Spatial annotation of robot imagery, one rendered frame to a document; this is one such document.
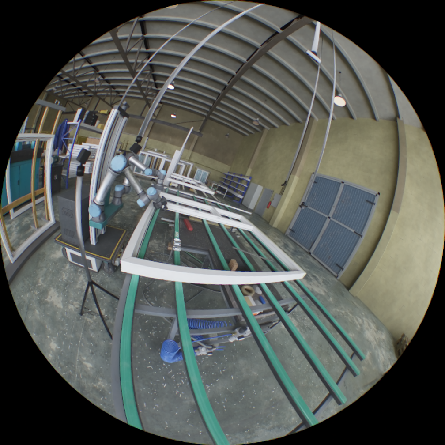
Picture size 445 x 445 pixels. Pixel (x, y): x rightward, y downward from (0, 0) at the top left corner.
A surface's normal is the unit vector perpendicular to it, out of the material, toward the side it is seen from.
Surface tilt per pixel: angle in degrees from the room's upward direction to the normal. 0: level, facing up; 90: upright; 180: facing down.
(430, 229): 90
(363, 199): 90
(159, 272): 90
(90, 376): 0
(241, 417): 0
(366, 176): 90
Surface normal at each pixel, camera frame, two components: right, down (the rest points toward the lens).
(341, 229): -0.88, -0.23
